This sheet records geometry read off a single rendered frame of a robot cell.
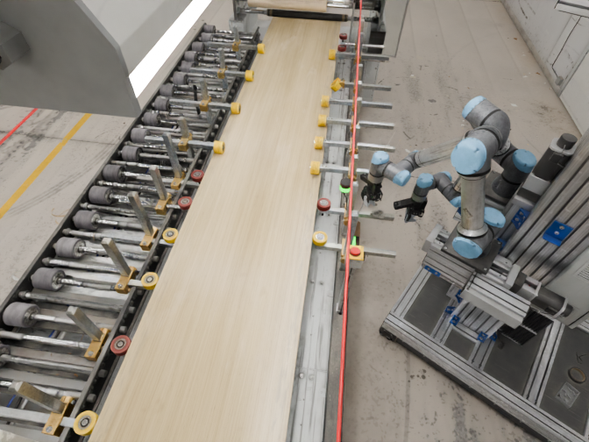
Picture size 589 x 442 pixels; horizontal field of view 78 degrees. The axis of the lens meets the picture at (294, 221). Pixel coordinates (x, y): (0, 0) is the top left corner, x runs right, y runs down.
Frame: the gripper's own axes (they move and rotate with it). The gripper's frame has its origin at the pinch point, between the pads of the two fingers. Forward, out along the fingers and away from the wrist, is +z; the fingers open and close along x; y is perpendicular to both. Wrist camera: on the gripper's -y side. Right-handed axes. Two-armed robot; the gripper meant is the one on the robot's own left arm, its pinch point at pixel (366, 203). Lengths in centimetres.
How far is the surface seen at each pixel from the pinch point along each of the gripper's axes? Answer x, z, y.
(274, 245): -53, 11, 10
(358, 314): 6, 101, 18
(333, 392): -39, 31, 81
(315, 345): -40, 39, 56
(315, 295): -33, 39, 29
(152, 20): -72, -133, 95
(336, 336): -31, 31, 56
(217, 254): -82, 11, 10
